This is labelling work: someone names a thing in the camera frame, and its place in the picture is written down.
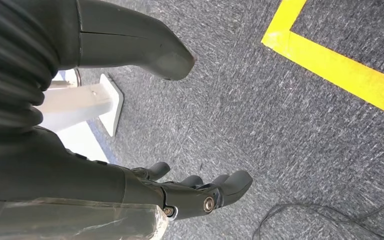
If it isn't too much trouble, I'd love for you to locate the white leaning kiosk stand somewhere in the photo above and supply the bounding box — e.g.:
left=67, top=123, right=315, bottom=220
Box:
left=34, top=72, right=125, bottom=138

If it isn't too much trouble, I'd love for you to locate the yellow floor tape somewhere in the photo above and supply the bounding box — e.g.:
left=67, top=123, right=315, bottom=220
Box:
left=260, top=0, right=384, bottom=122

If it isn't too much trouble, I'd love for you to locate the black floor cable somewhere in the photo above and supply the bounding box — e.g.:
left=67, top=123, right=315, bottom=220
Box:
left=251, top=192, right=384, bottom=240

